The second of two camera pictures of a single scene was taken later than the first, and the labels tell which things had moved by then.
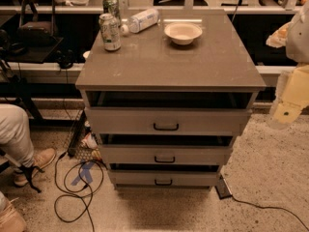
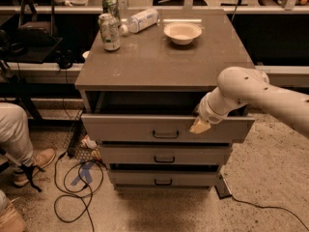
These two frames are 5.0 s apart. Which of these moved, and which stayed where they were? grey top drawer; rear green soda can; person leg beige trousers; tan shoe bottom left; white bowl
Moved: grey top drawer
Stayed: tan shoe bottom left; white bowl; person leg beige trousers; rear green soda can
